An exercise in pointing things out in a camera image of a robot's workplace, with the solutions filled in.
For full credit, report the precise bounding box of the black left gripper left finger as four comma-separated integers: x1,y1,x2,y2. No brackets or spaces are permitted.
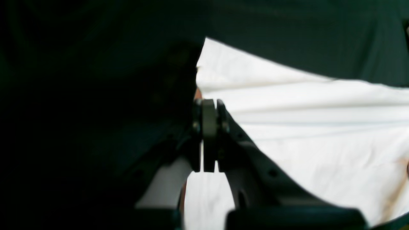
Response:
96,99,205,230

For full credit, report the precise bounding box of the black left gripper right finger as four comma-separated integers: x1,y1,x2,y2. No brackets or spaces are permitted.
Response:
203,99,368,230

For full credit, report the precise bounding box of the light pink T-shirt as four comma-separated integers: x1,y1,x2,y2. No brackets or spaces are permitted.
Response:
196,38,409,227

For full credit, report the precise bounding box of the black table cloth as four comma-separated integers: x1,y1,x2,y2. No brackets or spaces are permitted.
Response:
1,0,408,230

